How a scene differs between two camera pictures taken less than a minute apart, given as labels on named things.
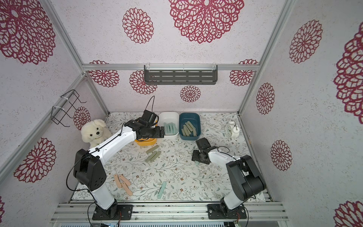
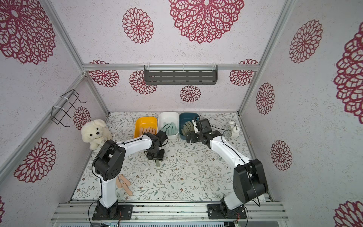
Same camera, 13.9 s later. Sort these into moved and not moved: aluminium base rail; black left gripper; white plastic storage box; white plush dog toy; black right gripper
Moved: black right gripper; black left gripper
Not moved: white plastic storage box; white plush dog toy; aluminium base rail
